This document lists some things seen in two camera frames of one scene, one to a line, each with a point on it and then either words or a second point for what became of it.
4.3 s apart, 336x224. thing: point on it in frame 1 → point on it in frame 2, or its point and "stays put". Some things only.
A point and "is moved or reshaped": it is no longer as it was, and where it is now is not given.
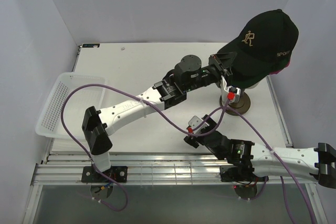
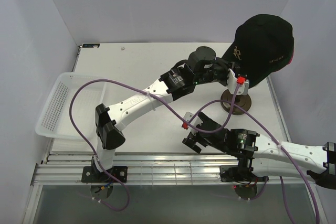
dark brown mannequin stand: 242,105 stays put
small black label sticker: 90,45 stays put
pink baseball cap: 277,72 → 292,57
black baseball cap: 263,47 is moved or reshaped
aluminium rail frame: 65,169 stays put
